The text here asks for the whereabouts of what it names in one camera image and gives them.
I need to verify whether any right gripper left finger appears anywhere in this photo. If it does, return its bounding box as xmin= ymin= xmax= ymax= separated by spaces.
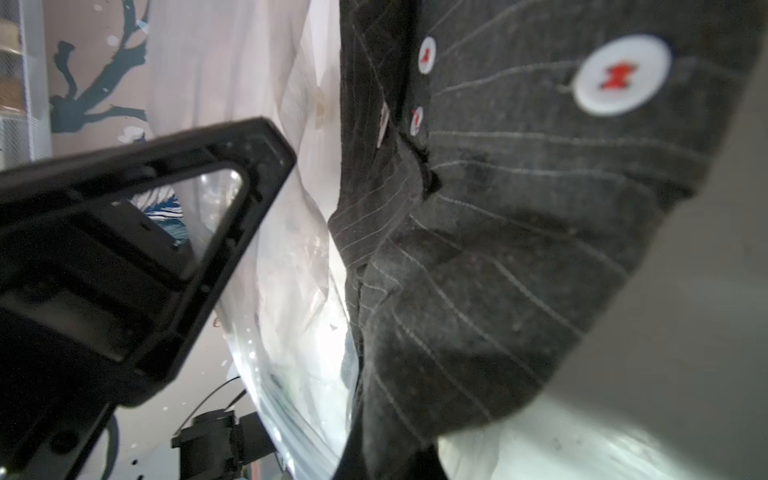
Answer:
xmin=1 ymin=118 xmax=296 ymax=479

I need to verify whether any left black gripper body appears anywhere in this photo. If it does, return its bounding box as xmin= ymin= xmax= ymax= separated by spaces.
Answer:
xmin=171 ymin=410 xmax=277 ymax=480

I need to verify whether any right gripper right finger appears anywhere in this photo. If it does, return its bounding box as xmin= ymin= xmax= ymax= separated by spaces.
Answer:
xmin=436 ymin=35 xmax=768 ymax=480

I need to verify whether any clear plastic vacuum bag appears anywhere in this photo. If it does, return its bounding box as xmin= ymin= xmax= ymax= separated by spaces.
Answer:
xmin=147 ymin=1 xmax=358 ymax=479

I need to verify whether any dark grey striped shirt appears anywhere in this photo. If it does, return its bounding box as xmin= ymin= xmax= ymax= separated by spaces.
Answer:
xmin=329 ymin=1 xmax=767 ymax=479

